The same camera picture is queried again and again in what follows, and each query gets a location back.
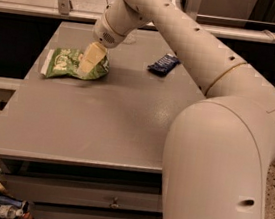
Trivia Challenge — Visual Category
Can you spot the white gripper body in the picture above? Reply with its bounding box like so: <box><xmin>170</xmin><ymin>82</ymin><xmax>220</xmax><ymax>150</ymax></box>
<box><xmin>92</xmin><ymin>16</ymin><xmax>126</xmax><ymax>49</ymax></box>

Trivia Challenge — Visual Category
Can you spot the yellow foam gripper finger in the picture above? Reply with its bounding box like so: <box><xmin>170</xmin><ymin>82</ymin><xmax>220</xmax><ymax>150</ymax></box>
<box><xmin>78</xmin><ymin>42</ymin><xmax>107</xmax><ymax>74</ymax></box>

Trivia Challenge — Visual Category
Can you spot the green jalapeno chip bag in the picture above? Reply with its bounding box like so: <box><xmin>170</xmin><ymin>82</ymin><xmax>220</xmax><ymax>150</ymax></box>
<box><xmin>41</xmin><ymin>48</ymin><xmax>109</xmax><ymax>81</ymax></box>

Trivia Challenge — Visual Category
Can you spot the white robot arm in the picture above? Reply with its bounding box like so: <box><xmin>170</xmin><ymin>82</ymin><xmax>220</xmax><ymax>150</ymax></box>
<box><xmin>93</xmin><ymin>0</ymin><xmax>275</xmax><ymax>219</ymax></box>

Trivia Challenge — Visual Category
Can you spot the dark blue snack bar wrapper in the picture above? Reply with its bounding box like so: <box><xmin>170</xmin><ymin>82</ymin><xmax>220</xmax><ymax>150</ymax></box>
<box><xmin>148</xmin><ymin>54</ymin><xmax>180</xmax><ymax>77</ymax></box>

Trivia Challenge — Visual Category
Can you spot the gray wooden drawer cabinet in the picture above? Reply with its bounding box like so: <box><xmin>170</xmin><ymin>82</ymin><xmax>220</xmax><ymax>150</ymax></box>
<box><xmin>0</xmin><ymin>9</ymin><xmax>216</xmax><ymax>219</ymax></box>

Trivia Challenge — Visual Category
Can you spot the upper gray drawer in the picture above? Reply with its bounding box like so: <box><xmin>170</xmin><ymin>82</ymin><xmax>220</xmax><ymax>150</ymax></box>
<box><xmin>0</xmin><ymin>174</ymin><xmax>163</xmax><ymax>212</ymax></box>

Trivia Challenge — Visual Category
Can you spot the gray drawer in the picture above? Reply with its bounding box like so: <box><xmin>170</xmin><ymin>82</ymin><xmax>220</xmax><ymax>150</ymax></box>
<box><xmin>30</xmin><ymin>203</ymin><xmax>163</xmax><ymax>219</ymax></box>
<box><xmin>0</xmin><ymin>174</ymin><xmax>163</xmax><ymax>212</ymax></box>

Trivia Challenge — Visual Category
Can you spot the upper metal drawer knob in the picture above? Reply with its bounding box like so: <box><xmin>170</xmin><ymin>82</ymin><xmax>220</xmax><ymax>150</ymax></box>
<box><xmin>110</xmin><ymin>197</ymin><xmax>120</xmax><ymax>209</ymax></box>

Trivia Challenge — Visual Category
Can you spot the lower gray drawer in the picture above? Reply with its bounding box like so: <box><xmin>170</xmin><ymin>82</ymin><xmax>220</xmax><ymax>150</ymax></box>
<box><xmin>30</xmin><ymin>203</ymin><xmax>163</xmax><ymax>219</ymax></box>

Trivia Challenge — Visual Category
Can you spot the plastic bottle on floor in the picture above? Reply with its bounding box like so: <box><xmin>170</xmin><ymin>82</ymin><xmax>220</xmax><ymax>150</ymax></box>
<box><xmin>0</xmin><ymin>204</ymin><xmax>23</xmax><ymax>219</ymax></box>

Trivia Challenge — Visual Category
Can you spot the metal window railing frame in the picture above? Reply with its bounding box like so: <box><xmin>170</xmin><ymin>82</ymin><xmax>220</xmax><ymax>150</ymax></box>
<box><xmin>0</xmin><ymin>0</ymin><xmax>275</xmax><ymax>50</ymax></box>

